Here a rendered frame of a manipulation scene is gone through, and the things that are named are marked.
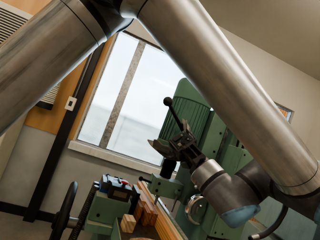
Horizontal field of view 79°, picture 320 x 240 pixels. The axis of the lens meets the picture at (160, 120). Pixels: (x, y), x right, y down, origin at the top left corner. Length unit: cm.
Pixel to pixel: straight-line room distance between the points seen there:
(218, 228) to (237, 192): 32
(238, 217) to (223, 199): 5
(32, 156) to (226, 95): 218
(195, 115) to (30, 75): 58
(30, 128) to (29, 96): 189
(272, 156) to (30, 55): 44
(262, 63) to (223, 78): 264
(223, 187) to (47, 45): 49
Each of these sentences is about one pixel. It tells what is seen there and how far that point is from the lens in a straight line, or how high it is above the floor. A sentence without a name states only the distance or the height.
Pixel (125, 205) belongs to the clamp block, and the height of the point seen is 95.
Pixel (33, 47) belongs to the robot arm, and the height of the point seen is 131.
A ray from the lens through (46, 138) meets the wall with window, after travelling 228.
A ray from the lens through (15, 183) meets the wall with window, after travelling 246.
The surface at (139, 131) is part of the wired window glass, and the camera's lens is 227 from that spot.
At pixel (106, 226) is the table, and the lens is 81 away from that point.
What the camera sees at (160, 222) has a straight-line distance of 82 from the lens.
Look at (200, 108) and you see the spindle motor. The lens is 81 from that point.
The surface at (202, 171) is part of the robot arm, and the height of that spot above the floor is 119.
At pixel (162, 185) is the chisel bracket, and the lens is 86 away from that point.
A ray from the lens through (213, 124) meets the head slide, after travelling 86.
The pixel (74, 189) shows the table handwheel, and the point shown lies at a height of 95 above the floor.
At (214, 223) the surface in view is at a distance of 83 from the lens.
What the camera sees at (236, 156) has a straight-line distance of 82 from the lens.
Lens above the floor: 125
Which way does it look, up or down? 3 degrees up
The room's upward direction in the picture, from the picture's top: 20 degrees clockwise
